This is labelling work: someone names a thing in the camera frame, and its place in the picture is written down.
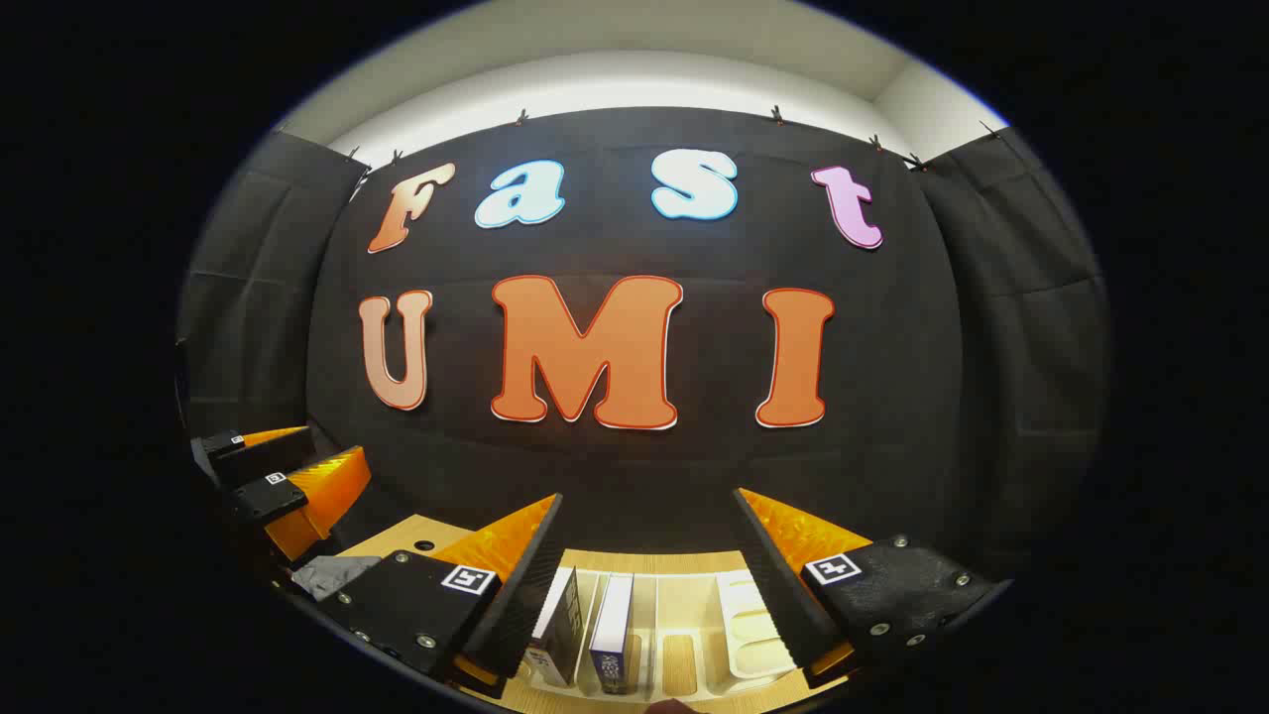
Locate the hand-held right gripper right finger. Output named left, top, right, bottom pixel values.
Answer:
left=732, top=486, right=1014, bottom=691

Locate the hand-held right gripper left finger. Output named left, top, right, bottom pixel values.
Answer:
left=315, top=493, right=564, bottom=700

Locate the white portrait cover book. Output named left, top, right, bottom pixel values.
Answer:
left=525, top=565, right=588, bottom=687

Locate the grey schoolbag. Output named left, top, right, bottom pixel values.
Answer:
left=290, top=553, right=383, bottom=603

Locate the purple cover book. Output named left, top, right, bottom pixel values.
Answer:
left=589, top=572, right=636, bottom=695

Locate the white bookshelf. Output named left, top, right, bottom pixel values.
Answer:
left=516, top=567, right=809, bottom=700

